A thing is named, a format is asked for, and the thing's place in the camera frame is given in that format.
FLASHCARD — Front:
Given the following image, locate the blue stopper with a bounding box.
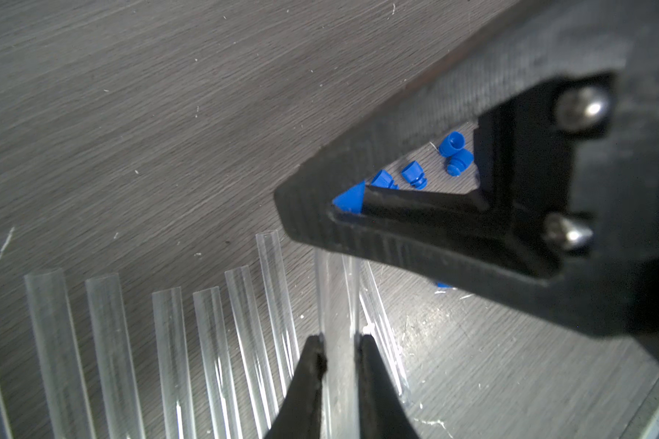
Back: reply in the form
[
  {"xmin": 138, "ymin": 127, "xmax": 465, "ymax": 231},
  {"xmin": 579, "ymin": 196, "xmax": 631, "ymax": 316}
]
[
  {"xmin": 446, "ymin": 149, "xmax": 474, "ymax": 177},
  {"xmin": 332, "ymin": 182, "xmax": 366, "ymax": 215}
]

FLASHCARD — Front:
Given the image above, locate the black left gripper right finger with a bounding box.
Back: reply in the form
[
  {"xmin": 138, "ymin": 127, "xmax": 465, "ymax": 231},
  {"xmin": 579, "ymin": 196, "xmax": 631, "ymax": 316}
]
[{"xmin": 356, "ymin": 335, "xmax": 418, "ymax": 438}]

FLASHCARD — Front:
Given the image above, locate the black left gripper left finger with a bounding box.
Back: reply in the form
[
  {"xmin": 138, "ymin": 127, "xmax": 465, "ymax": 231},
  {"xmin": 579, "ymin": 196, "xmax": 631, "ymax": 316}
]
[{"xmin": 265, "ymin": 336, "xmax": 327, "ymax": 439}]

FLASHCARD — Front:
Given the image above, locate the test tube with blue stopper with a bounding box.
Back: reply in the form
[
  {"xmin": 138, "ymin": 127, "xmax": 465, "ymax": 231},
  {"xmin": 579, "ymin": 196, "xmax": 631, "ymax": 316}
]
[
  {"xmin": 256, "ymin": 230, "xmax": 300, "ymax": 396},
  {"xmin": 85, "ymin": 274, "xmax": 146, "ymax": 438},
  {"xmin": 193, "ymin": 286, "xmax": 243, "ymax": 438},
  {"xmin": 224, "ymin": 265, "xmax": 279, "ymax": 438},
  {"xmin": 314, "ymin": 249, "xmax": 360, "ymax": 438},
  {"xmin": 152, "ymin": 287, "xmax": 197, "ymax": 438}
]

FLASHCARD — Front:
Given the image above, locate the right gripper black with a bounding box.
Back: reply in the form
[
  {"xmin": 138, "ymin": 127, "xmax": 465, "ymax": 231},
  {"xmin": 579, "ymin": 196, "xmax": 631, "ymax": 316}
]
[{"xmin": 274, "ymin": 1, "xmax": 659, "ymax": 335}]

